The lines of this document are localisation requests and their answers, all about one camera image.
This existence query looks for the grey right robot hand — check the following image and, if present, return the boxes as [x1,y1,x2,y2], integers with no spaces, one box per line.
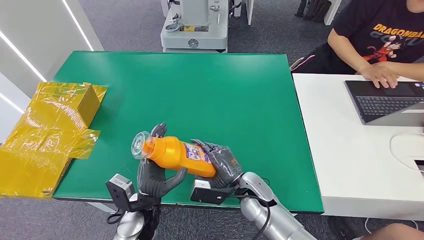
[190,138,244,190]

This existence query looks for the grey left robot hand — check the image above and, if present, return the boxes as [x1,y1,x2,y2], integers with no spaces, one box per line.
[136,122,188,200]

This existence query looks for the orange bottle with clear cap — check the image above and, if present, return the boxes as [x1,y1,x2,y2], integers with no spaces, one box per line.
[131,130,217,179]

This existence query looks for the white desk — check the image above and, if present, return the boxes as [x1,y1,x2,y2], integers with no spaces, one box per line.
[291,72,424,222]

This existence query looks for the cardboard box in yellow film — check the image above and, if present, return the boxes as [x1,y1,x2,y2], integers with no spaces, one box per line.
[0,81,108,200]

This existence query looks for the white machine with column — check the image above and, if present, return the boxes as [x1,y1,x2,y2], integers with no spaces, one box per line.
[159,0,230,53]

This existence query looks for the white board panel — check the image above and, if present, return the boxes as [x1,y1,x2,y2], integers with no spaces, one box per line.
[233,0,255,26]

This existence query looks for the dark grey laptop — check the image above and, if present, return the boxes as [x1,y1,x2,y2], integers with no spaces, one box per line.
[343,80,424,127]

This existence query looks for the black stand legs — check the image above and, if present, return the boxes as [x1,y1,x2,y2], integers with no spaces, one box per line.
[294,0,332,23]

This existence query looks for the person's hand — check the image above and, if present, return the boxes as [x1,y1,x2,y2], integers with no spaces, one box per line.
[358,62,401,90]

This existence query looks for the person's knee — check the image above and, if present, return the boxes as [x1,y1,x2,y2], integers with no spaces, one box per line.
[359,222,424,240]

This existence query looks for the white cabinet panel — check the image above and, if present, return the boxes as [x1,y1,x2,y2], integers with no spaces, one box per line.
[322,0,343,26]

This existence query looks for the person in black shirt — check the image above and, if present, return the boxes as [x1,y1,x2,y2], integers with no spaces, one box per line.
[290,0,424,90]

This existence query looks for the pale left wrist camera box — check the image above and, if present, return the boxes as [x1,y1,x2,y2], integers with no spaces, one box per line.
[105,173,137,213]

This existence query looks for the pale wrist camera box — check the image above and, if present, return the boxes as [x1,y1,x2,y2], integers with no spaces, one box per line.
[105,173,137,213]
[190,178,238,206]

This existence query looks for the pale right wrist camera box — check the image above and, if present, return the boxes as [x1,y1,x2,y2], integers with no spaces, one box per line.
[190,178,238,206]

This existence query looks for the thin black cable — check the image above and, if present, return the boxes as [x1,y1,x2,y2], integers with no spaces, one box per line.
[105,210,127,227]

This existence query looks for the thick black cable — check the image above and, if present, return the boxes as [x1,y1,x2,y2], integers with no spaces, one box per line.
[231,193,272,240]

